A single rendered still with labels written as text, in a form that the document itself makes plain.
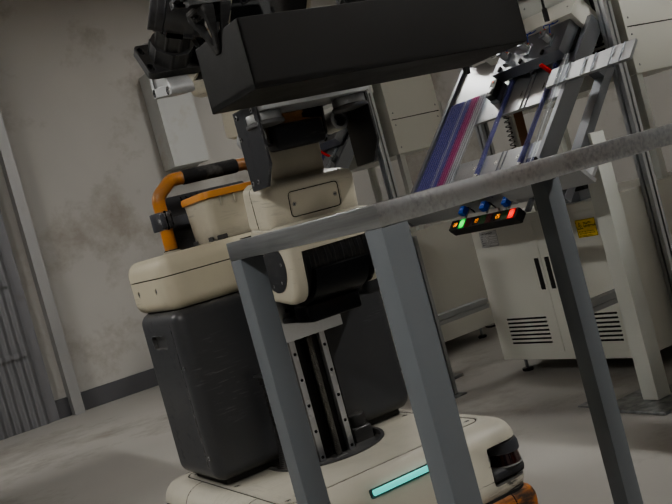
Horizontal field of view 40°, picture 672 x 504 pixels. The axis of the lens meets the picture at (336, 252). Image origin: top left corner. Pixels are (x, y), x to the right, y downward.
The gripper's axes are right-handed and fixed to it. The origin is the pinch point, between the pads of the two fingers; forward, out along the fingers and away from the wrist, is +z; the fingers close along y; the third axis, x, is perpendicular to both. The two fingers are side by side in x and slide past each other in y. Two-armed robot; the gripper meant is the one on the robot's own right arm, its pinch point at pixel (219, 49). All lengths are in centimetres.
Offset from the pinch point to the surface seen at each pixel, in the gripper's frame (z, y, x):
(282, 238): 31.9, -6.6, -16.7
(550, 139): 23, 151, 87
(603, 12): -14, 187, 85
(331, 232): 32.8, -6.6, -30.4
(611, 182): 41, 146, 62
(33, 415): 97, 45, 469
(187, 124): -62, 191, 455
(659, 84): 0, 411, 249
